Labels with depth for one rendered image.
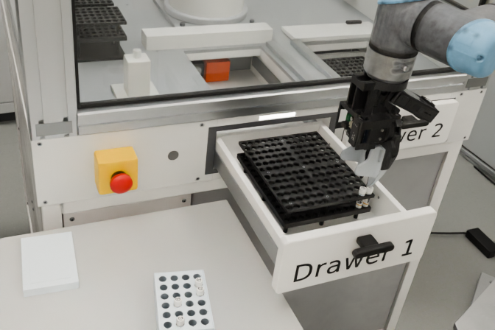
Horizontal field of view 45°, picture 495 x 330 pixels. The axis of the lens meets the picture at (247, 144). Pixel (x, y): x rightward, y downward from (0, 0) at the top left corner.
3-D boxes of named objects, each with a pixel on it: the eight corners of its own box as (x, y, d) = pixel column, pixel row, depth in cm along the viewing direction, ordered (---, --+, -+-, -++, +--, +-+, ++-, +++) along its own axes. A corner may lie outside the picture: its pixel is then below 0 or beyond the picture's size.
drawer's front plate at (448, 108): (446, 141, 141) (460, 102, 136) (342, 158, 130) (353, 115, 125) (441, 138, 143) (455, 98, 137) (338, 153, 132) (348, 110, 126)
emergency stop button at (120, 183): (133, 194, 106) (133, 176, 104) (110, 197, 105) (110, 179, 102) (130, 184, 108) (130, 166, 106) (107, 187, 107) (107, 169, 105)
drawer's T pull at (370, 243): (393, 250, 94) (395, 244, 94) (354, 260, 91) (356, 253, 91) (381, 236, 97) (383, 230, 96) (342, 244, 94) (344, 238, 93)
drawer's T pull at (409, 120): (429, 126, 130) (430, 121, 130) (401, 130, 127) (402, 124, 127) (418, 118, 133) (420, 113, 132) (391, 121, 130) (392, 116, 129)
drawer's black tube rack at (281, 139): (367, 222, 110) (375, 194, 106) (282, 239, 103) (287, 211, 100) (311, 156, 126) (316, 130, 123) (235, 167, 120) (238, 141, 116)
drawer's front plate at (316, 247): (420, 258, 105) (438, 211, 99) (275, 295, 94) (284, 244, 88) (415, 252, 107) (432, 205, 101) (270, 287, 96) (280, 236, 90)
